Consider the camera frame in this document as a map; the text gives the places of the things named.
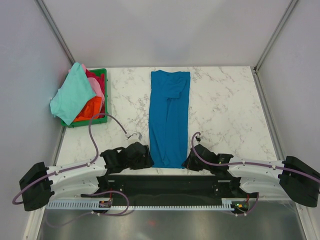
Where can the blue t shirt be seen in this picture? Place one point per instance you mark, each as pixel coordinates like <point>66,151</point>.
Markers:
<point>168,118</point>

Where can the dark red t shirt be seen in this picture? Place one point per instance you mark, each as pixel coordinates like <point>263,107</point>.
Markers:
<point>98,86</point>

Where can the left aluminium frame post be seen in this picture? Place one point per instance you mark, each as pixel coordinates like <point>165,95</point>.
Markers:
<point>55,30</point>

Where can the right aluminium frame post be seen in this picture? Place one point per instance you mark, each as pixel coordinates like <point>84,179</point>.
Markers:
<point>281,24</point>

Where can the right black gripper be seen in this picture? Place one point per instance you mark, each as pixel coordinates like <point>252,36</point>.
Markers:
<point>188,164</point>

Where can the aluminium frame post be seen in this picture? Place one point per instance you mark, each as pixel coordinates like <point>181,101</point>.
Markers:
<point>281,24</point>
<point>55,30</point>

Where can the green plastic bin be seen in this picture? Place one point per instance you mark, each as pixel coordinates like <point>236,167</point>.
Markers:
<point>97,71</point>

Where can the white slotted cable duct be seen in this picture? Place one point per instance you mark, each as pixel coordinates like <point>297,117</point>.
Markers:
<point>99,205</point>

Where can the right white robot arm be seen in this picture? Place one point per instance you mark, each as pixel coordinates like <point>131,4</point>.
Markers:
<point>288,178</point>

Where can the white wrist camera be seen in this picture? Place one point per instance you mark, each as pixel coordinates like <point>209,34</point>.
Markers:
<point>198,139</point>
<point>135,137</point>

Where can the teal t shirt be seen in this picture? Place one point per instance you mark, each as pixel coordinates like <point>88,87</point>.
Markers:
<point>73,95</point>

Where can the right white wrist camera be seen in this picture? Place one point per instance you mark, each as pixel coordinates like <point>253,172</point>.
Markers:
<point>198,139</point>

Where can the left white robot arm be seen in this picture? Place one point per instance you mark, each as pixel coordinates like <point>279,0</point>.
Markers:
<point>43,184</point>

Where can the aluminium front rail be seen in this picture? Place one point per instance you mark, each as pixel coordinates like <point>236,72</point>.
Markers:
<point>287,197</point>

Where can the orange t shirt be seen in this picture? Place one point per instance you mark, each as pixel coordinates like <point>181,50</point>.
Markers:
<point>91,108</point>

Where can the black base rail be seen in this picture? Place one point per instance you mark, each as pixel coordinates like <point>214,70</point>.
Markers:
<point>169,189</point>

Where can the pink t shirt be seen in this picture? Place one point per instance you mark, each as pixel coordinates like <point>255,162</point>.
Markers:
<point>97,82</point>

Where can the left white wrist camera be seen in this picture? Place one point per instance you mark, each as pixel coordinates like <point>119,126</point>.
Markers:
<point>135,137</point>

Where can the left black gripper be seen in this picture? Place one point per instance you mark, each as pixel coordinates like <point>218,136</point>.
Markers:
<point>146,161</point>

